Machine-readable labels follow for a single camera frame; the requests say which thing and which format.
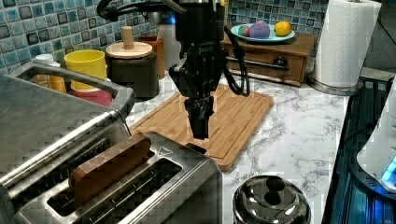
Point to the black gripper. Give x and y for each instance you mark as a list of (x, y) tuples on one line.
[(196, 78)]

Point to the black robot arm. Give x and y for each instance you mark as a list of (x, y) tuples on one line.
[(199, 30)]

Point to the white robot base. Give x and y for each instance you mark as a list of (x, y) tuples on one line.
[(377, 157)]

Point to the black toaster lever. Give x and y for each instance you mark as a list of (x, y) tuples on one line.
[(196, 148)]

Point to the silver two-slot toaster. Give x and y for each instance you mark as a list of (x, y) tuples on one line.
[(177, 185)]

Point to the bamboo cutting board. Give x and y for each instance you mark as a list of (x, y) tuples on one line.
[(236, 118)]

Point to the brown wooden utensil holder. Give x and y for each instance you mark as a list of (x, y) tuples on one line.
[(157, 44)]

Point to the light blue plate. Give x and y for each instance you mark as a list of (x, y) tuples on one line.
[(272, 38)]

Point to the dark canister with wooden lid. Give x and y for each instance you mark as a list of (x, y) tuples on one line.
[(133, 64)]

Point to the red plush strawberry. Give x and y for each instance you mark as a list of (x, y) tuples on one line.
[(243, 30)]

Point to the wooden drawer box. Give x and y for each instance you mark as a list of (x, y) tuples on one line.
[(282, 62)]

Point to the purple plush fruit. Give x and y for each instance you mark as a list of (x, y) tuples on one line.
[(259, 30)]

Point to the brown toast slice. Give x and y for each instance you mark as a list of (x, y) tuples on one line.
[(95, 175)]

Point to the red bowl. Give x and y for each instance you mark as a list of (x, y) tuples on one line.
[(95, 95)]

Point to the yellow plush lemon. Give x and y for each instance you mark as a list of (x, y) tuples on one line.
[(282, 28)]

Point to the glass french press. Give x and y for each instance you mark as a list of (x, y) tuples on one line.
[(270, 199)]

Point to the yellow mug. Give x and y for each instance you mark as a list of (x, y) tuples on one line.
[(90, 62)]

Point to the white-capped bottle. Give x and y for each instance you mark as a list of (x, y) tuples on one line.
[(46, 79)]

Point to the white paper towel roll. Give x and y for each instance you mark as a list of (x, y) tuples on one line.
[(342, 47)]

